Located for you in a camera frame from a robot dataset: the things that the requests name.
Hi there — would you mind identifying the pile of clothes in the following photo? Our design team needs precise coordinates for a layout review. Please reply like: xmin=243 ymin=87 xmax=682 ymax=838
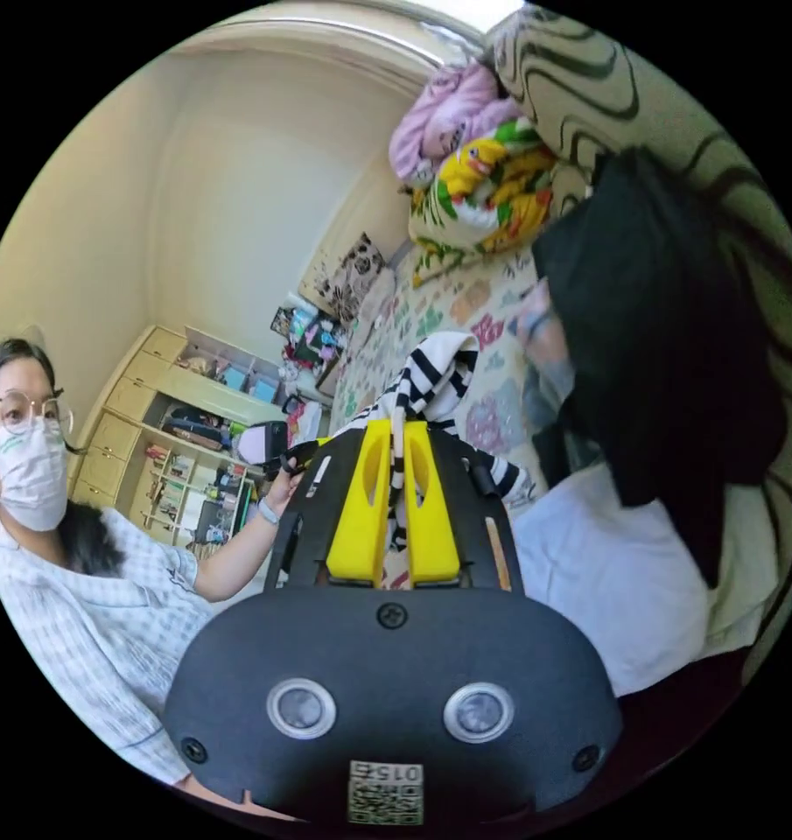
xmin=510 ymin=149 xmax=789 ymax=698

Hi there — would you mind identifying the flower print cushion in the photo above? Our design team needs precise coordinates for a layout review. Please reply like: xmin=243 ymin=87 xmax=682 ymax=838
xmin=312 ymin=232 xmax=398 ymax=324

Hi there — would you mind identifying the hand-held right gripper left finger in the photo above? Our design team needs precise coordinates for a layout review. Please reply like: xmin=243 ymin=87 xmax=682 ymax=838
xmin=325 ymin=419 xmax=395 ymax=589

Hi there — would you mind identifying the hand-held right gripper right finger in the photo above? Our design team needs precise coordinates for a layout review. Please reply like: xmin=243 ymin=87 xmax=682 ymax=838
xmin=403 ymin=422 xmax=463 ymax=589

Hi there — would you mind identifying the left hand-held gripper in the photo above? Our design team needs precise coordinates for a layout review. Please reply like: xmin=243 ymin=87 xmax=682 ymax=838
xmin=281 ymin=437 xmax=336 ymax=479

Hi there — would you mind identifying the cream cupboard with shelves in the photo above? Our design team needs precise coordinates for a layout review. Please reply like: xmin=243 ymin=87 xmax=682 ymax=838
xmin=72 ymin=324 xmax=293 ymax=560

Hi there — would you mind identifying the person's left forearm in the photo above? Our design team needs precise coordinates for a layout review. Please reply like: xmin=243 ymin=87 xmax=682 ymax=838
xmin=189 ymin=488 xmax=291 ymax=602

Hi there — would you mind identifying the black and white striped shirt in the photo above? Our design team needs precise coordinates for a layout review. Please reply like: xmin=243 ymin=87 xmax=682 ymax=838
xmin=329 ymin=331 xmax=536 ymax=554

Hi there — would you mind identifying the person's left hand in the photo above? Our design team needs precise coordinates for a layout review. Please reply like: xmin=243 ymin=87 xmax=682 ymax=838
xmin=263 ymin=453 xmax=306 ymax=521

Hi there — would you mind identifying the yellow floral rolled blanket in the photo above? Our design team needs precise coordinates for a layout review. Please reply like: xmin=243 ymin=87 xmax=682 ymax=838
xmin=407 ymin=120 xmax=562 ymax=287

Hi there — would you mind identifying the pink rolled blanket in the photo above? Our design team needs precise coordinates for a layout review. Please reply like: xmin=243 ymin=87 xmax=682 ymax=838
xmin=388 ymin=60 xmax=522 ymax=184

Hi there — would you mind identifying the person's body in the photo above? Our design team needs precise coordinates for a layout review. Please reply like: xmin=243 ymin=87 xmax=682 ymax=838
xmin=0 ymin=337 xmax=215 ymax=788

